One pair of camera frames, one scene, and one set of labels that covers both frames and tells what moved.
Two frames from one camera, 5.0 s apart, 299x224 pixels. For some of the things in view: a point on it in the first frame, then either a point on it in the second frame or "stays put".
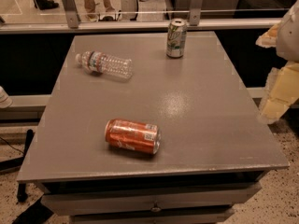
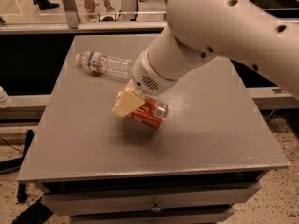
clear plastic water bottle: x=98 y=63 stays put
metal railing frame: x=73 y=23 stays put
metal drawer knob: x=155 y=208 stays put
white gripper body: x=290 y=36 → x=146 y=76
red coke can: x=134 y=135 → x=153 y=113
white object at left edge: x=6 y=101 stays put
